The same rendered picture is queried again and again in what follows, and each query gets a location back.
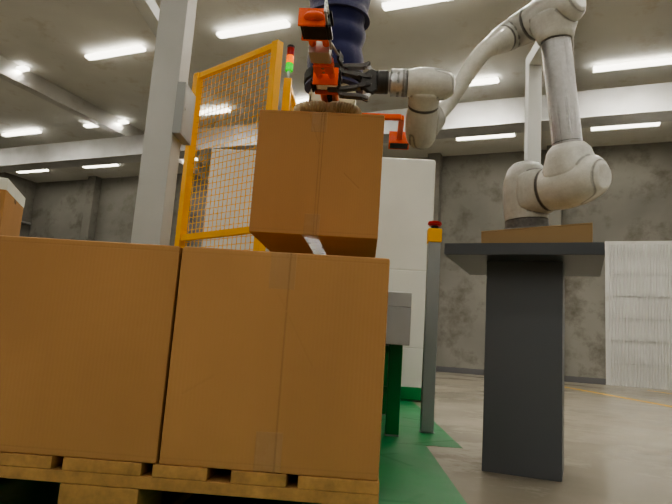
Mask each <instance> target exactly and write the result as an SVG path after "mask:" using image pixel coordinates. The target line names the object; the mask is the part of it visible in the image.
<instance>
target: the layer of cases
mask: <svg viewBox="0 0 672 504"><path fill-rule="evenodd" d="M389 269H390V260H389V259H387V258H370V257H353V256H337V255H320V254H303V253H286V252H270V251H253V250H236V249H220V248H203V247H186V246H185V247H183V248H182V247H180V246H170V245H153V244H136V243H119V242H103V241H86V240H69V239H53V238H36V237H19V236H2V235H0V452H9V453H22V454H35V455H48V456H61V457H73V458H86V459H99V460H112V461H125V462H137V463H150V464H156V463H158V462H159V464H163V465H176V466H189V467H201V468H214V469H227V470H240V471H253V472H265V473H278V474H291V475H304V476H317V477H329V478H342V479H355V480H368V481H378V479H379V461H380V442H381V422H382V403H383V384H384V365H385V346H386V327H387V308H388V288H389Z"/></svg>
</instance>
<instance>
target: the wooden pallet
mask: <svg viewBox="0 0 672 504"><path fill-rule="evenodd" d="M5 478H8V479H21V480H33V481H46V482H58V483H61V484H60V488H59V496H58V503H57V504H183V503H184V502H185V501H186V500H187V499H188V498H190V497H191V496H192V495H193V494H194V493H195V494H207V495H220V496H232V497H245V498H257V499H270V500H282V501H295V502H307V503H320V504H379V485H380V483H379V479H378V481H368V480H355V479H342V478H329V477H317V476H304V475H291V474H278V473H265V472H253V471H240V470H227V469H214V468H201V467H189V466H176V465H163V464H159V462H158V463H156V464H150V463H137V462H125V461H112V460H99V459H86V458H73V457H61V456H48V455H35V454H22V453H9V452H0V480H2V479H5Z"/></svg>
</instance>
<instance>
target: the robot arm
mask: <svg viewBox="0 0 672 504"><path fill-rule="evenodd" d="M585 10H586V0H532V1H531V2H530V3H529V4H527V5H526V6H524V7H523V8H521V9H520V10H518V11H517V12H516V13H514V14H513V15H512V16H510V17H509V18H508V19H507V20H505V21H504V22H502V23H501V24H499V25H498V26H497V27H496V28H494V29H493V30H492V32H491V33H490V34H489V35H488V36H487V37H486V38H484V39H483V40H482V41H481V42H480V43H479V44H478V45H477V46H476V47H475V49H474V50H473V51H472V52H471V54H470V55H469V57H468V58H467V60H466V61H465V63H464V65H463V66H462V68H461V69H460V71H459V73H458V74H457V76H456V78H455V77H454V75H453V73H452V72H451V71H448V70H445V69H440V68H434V67H416V68H412V69H396V68H392V69H391V73H390V72H389V71H388V70H378V71H376V70H374V69H372V67H371V63H370V61H368V62H365V63H346V64H343V66H340V68H339V70H341V72H342V76H345V77H350V78H355V79H358V80H361V83H358V84H353V85H346V86H340V87H339V86H338V85H316V86H317V89H321V90H327V91H328V92H337V93H338V95H339V98H342V99H354V100H362V101H364V102H368V101H369V97H370V95H373V94H388V93H390V97H408V109H407V112H406V121H405V133H406V139H407V141H408V143H409V145H411V147H413V148H414V149H417V150H425V149H427V148H429V147H430V146H431V145H432V144H433V142H434V141H435V138H436V136H437V135H438V133H439V131H440V130H441V128H442V127H443V126H444V124H445V121H446V117H447V116H448V115H449V114H450V112H451V111H452V110H453V109H454V107H455V106H456V105H457V103H458V102H459V100H460V99H461V97H462V96H463V94H464V93H465V91H466V90H467V88H468V87H469V85H470V84H471V82H472V81H473V80H474V78H475V77H476V75H477V74H478V72H479V71H480V69H481V68H482V66H483V65H484V64H485V62H486V61H487V60H488V59H489V58H491V57H492V56H495V55H499V54H503V53H507V52H509V51H512V50H515V49H516V48H518V47H521V46H524V45H527V44H530V43H532V42H535V41H536V42H537V44H538V45H539V46H540V47H541V52H542V61H543V70H544V79H545V88H546V97H547V106H548V115H549V124H550V133H551V142H552V147H551V148H550V149H549V150H548V152H547V154H546V157H545V162H544V166H543V165H542V164H540V163H538V162H535V161H531V160H526V161H520V162H517V163H515V164H513V165H512V166H511V167H510V168H509V169H508V171H507V173H506V176H505V179H504V183H503V211H504V218H505V229H515V228H528V227H541V226H550V225H549V217H548V214H549V213H551V212H553V211H555V210H564V209H569V208H574V207H578V206H581V205H584V204H587V203H590V202H592V201H594V200H595V199H597V198H599V197H600V196H601V195H603V194H604V193H605V192H606V191H607V190H608V188H609V186H610V184H611V180H612V174H611V170H610V168H609V166H608V164H607V162H606V161H605V160H604V159H603V158H601V157H600V156H598V155H595V154H594V152H593V149H592V147H591V146H590V145H589V144H587V143H586V142H584V141H583V137H582V128H581V120H580V111H579V103H578V94H577V86H576V76H575V68H574V59H573V51H572V42H571V41H572V39H573V37H574V35H575V30H576V27H577V24H578V20H580V19H581V18H582V16H583V15H584V13H585ZM349 70H369V71H367V72H365V73H362V72H354V71H349ZM363 90H364V91H365V92H366V93H367V94H366V93H365V94H361V93H349V92H351V91H363Z"/></svg>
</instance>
